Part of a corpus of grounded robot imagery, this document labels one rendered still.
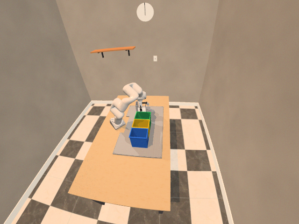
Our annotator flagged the yellow open bin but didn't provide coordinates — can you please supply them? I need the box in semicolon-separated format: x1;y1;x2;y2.
132;119;150;135

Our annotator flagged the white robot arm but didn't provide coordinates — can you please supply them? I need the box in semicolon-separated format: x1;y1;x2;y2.
110;83;147;126

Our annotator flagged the green bin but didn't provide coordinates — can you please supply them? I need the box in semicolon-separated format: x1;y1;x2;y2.
134;112;151;126

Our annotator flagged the blue open-top bin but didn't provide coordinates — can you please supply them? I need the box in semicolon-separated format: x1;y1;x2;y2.
129;127;149;148

